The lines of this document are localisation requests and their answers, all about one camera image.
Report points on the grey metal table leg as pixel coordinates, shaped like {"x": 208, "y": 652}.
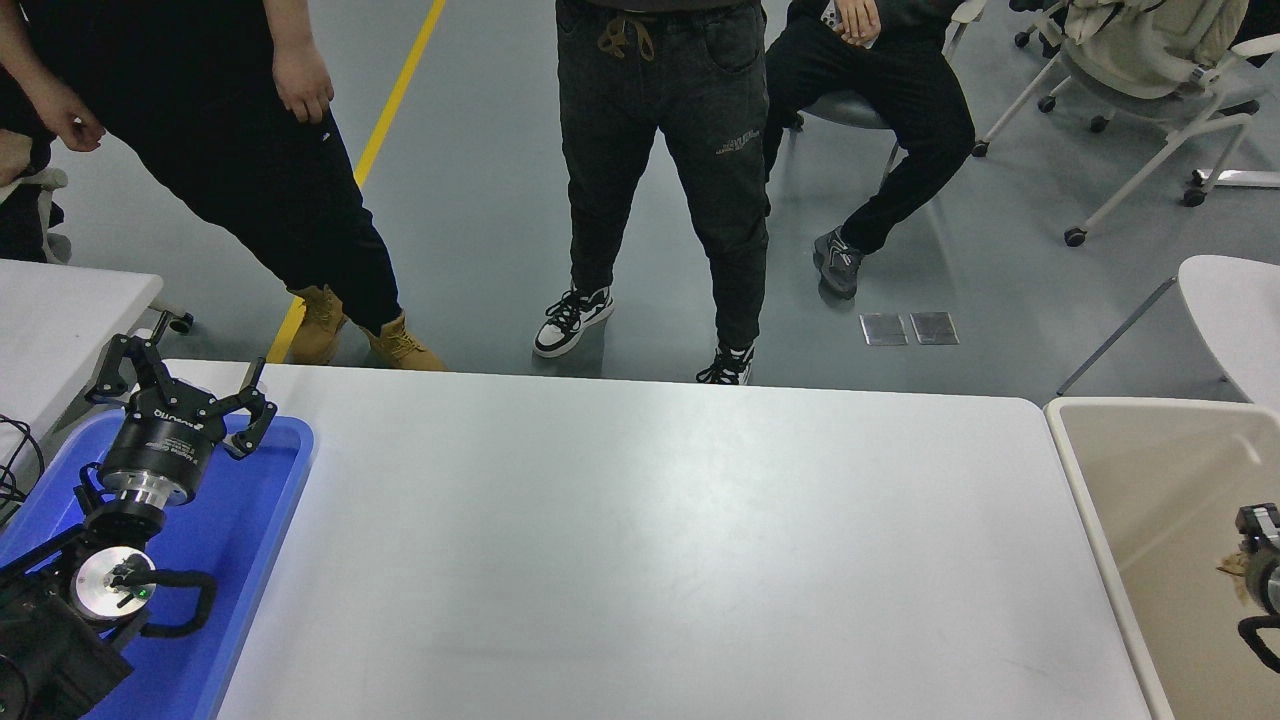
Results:
{"x": 1115, "y": 338}

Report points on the person's right forearm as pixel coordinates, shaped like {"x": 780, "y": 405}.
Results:
{"x": 20, "y": 50}

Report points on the person's right hand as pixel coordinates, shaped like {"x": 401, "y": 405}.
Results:
{"x": 70, "y": 115}

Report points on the blue plastic tray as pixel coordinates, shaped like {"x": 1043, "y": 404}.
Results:
{"x": 250, "y": 520}

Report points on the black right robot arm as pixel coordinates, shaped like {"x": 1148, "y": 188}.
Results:
{"x": 1265, "y": 580}

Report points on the tan paper ball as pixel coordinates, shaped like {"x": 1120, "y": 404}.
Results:
{"x": 1232, "y": 570}

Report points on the white round table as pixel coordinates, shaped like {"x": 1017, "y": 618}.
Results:
{"x": 1240, "y": 320}

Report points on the grey wheeled stool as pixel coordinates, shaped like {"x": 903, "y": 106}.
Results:
{"x": 850, "y": 112}

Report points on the white wheeled office chair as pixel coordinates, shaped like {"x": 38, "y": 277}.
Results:
{"x": 1110, "y": 100}

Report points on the person's left hand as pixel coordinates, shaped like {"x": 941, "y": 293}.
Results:
{"x": 305, "y": 85}

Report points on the person's left forearm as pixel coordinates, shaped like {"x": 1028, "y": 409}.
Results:
{"x": 285, "y": 25}

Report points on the large pale plastic bin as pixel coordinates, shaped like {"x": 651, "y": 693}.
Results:
{"x": 1150, "y": 500}

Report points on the beige coat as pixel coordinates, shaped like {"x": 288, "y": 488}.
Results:
{"x": 1150, "y": 40}

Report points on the white smartphone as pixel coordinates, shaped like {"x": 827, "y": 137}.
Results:
{"x": 830, "y": 13}

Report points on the person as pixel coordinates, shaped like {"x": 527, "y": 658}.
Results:
{"x": 230, "y": 150}
{"x": 620, "y": 130}
{"x": 900, "y": 100}
{"x": 12, "y": 155}

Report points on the person's hand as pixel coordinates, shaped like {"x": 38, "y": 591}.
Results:
{"x": 860, "y": 22}

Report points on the white chair base leg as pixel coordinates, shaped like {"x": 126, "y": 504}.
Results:
{"x": 1240, "y": 178}

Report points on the white rectangular side table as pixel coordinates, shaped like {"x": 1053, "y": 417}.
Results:
{"x": 60, "y": 320}

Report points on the silver floor outlet plate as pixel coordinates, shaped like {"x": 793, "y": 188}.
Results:
{"x": 884, "y": 329}
{"x": 938, "y": 328}

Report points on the grey office chair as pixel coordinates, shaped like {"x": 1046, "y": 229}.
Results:
{"x": 40, "y": 180}

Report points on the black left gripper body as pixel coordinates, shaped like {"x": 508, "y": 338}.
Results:
{"x": 160, "y": 440}

